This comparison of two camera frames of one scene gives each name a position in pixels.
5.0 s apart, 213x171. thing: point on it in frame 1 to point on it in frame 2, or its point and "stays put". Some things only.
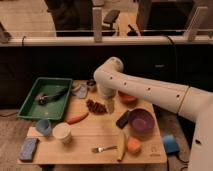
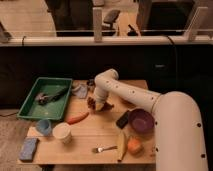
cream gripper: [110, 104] to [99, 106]
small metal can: [91, 86] stays put
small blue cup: [43, 126] stays put
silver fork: [99, 150] stays put
